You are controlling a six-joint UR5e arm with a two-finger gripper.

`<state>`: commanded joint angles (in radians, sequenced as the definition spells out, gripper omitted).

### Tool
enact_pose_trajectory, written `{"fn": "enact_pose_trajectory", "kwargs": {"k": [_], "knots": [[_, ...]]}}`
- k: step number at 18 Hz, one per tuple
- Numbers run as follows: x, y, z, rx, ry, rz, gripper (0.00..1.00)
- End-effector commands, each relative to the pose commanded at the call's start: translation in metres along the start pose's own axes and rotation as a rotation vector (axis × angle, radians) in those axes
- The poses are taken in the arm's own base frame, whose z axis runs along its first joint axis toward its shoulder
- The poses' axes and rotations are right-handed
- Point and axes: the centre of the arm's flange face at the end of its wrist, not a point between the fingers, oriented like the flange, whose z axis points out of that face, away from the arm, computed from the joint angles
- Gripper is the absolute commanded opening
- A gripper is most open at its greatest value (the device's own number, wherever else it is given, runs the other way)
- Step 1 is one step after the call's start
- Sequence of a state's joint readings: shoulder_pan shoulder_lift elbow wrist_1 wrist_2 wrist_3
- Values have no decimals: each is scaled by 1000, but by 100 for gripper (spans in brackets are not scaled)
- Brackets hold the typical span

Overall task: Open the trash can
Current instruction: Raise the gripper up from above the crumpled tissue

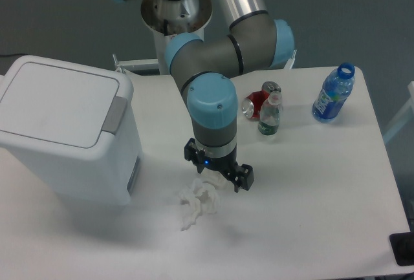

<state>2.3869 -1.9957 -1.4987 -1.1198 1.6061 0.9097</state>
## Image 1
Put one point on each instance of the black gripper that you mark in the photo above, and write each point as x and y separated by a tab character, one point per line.
240	176

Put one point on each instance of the white push-lid trash can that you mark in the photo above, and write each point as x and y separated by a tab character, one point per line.
72	126

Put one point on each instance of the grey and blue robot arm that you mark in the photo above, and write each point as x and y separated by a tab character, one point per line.
203	71

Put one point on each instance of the crushed red soda can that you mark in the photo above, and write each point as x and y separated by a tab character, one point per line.
251	105

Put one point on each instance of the crumpled white tissue rear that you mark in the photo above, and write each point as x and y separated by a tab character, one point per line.
214	181

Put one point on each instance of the crumpled white tissue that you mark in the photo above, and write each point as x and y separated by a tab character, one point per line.
202	197
214	181

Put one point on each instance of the crumpled white tissue front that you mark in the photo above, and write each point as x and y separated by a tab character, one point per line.
202	197

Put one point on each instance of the small clear green-label bottle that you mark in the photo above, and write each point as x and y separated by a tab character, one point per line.
270	114

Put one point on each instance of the blue plastic drink bottle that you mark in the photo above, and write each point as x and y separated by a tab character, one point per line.
335	90

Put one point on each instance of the black device at table edge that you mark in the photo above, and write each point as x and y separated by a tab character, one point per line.
402	247

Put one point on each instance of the white metal frame bracket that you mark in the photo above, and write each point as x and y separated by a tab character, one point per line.
137	66

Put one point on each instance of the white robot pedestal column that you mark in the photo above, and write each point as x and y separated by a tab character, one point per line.
167	19

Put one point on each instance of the white frame at right edge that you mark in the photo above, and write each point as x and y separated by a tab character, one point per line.
403	116

